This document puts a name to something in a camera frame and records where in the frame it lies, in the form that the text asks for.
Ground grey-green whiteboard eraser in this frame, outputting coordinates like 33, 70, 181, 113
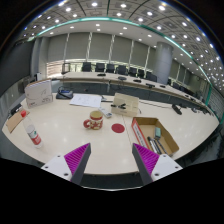
153, 126, 162, 140

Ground white remote control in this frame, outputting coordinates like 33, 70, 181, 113
98, 106, 114, 119

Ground white cardboard carton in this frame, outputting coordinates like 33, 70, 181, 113
24, 79, 54, 109

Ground black box device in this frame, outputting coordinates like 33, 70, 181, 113
9, 103, 23, 117

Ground black desk phone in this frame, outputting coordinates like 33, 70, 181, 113
55, 87, 74, 100

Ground white printed paper sheet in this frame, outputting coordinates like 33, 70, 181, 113
69, 93, 103, 109

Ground flat round red coaster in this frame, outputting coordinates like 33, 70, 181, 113
111, 123, 126, 134

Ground silver pen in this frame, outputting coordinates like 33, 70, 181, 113
156, 138, 169, 155

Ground round ceiling lights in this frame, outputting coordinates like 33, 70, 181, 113
19, 0, 224, 88

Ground red and cream mug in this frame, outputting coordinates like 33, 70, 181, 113
83, 110, 104, 131

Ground black office chairs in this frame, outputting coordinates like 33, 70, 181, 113
80, 61, 158, 83

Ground open brown cardboard box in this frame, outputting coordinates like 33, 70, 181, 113
130, 116, 180, 158

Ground beige compartment organiser box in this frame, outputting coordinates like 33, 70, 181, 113
110, 92, 140, 118

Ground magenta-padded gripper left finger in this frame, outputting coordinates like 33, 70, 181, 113
40, 142, 92, 186

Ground black marker pen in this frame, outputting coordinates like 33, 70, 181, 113
146, 135, 158, 154

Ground clear red-capped water bottle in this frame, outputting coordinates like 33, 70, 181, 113
20, 110, 44, 149

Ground black desk microphone base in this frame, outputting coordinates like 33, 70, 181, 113
171, 103, 183, 116

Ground black plastic tool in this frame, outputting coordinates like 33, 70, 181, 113
110, 102, 128, 110

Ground long curved conference desk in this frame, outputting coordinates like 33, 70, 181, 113
49, 71, 214, 111

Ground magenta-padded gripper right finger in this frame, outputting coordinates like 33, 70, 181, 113
131, 142, 184, 186

